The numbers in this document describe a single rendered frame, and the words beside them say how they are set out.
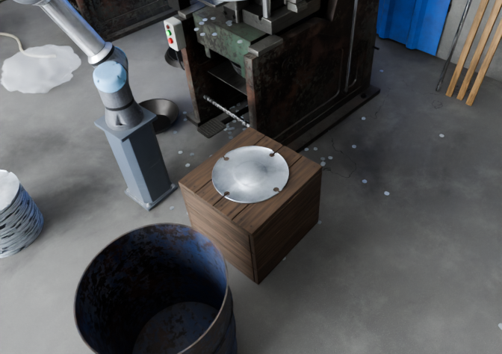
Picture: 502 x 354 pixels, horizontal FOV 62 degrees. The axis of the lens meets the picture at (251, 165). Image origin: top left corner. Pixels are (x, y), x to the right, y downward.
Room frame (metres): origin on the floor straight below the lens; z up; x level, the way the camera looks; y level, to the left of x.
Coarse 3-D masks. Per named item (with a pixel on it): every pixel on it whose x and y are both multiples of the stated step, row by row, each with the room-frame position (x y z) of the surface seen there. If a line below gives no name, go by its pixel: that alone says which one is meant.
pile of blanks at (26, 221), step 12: (24, 192) 1.25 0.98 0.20; (12, 204) 1.16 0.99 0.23; (24, 204) 1.20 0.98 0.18; (0, 216) 1.10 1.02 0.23; (12, 216) 1.13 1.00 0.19; (24, 216) 1.16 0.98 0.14; (36, 216) 1.22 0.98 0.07; (0, 228) 1.09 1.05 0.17; (12, 228) 1.11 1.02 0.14; (24, 228) 1.14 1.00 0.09; (36, 228) 1.17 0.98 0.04; (0, 240) 1.07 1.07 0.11; (12, 240) 1.09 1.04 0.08; (24, 240) 1.11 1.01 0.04; (0, 252) 1.06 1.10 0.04; (12, 252) 1.07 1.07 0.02
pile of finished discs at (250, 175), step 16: (240, 160) 1.16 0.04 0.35; (256, 160) 1.15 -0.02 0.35; (272, 160) 1.14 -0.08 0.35; (224, 176) 1.08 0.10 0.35; (240, 176) 1.07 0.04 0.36; (256, 176) 1.06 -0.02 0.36; (272, 176) 1.06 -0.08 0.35; (224, 192) 1.00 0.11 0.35; (240, 192) 1.00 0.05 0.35; (256, 192) 0.99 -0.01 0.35; (272, 192) 0.98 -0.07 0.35
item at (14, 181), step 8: (0, 176) 1.31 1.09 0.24; (8, 176) 1.31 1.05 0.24; (0, 184) 1.26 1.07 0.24; (8, 184) 1.26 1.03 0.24; (16, 184) 1.25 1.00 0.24; (0, 192) 1.22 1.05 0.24; (8, 192) 1.22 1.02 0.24; (16, 192) 1.20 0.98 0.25; (0, 200) 1.17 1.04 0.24; (8, 200) 1.17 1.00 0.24; (0, 208) 1.13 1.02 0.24
